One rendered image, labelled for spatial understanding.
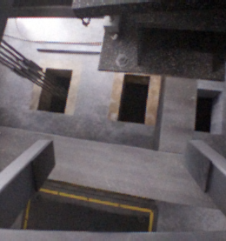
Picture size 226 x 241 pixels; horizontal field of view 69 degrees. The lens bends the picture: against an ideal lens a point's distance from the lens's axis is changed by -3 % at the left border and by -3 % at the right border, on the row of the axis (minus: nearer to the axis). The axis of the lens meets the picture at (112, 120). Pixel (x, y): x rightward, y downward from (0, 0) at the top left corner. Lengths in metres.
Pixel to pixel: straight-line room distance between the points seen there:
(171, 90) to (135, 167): 0.26
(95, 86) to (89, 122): 0.27
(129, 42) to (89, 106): 0.75
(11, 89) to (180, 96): 1.37
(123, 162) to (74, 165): 0.16
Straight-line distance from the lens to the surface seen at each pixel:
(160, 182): 0.54
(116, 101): 1.24
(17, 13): 1.29
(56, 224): 1.04
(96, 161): 0.55
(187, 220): 1.32
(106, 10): 0.42
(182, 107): 0.56
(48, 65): 1.52
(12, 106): 1.58
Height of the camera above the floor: 1.19
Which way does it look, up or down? 78 degrees down
